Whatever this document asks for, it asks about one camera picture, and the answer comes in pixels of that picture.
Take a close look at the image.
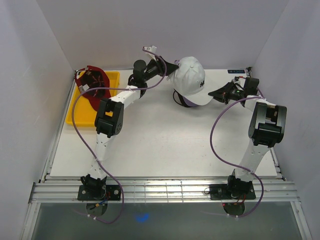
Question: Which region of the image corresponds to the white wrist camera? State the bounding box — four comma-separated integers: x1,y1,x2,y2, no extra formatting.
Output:
142,45,157,61
231,76,247,84

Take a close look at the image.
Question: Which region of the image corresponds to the black wire hat stand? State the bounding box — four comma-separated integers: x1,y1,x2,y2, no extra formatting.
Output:
172,91,183,106

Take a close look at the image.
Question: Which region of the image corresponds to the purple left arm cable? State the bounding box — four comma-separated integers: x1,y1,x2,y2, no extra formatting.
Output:
71,46,168,225

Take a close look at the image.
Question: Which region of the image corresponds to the white baseball cap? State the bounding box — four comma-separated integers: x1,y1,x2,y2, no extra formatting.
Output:
168,56,214,108

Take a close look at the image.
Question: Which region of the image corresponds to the aluminium frame rail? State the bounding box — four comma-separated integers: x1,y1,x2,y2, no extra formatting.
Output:
28,177,300,204

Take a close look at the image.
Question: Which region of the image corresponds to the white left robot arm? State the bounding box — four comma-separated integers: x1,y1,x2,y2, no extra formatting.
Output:
80,56,179,200

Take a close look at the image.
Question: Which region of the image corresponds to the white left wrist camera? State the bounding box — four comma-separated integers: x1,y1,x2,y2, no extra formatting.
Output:
142,45,157,61

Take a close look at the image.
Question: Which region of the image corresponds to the purple LA baseball cap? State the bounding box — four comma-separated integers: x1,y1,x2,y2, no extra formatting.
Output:
171,56,203,107

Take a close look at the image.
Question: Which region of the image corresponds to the red baseball cap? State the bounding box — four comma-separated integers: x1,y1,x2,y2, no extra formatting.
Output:
74,65,111,112

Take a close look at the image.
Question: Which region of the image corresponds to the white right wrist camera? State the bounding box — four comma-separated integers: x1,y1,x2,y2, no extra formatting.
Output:
231,76,247,84

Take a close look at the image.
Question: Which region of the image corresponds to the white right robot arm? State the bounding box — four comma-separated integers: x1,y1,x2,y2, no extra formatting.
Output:
208,76,288,199

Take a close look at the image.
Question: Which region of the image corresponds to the yellow plastic bin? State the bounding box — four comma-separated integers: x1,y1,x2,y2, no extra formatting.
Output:
65,71,120,128

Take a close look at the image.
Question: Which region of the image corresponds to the black NY baseball cap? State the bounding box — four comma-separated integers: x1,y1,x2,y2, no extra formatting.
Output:
174,90,192,108

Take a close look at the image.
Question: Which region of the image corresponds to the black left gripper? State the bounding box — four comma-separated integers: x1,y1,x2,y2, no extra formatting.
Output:
143,56,179,83

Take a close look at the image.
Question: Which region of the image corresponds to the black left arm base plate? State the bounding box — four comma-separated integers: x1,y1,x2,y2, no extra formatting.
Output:
77,184,121,201

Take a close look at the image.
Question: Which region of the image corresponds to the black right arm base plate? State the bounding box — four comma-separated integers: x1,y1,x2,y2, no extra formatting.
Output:
203,183,256,200

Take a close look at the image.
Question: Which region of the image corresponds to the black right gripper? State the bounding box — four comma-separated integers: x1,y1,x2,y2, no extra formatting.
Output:
208,82,245,106

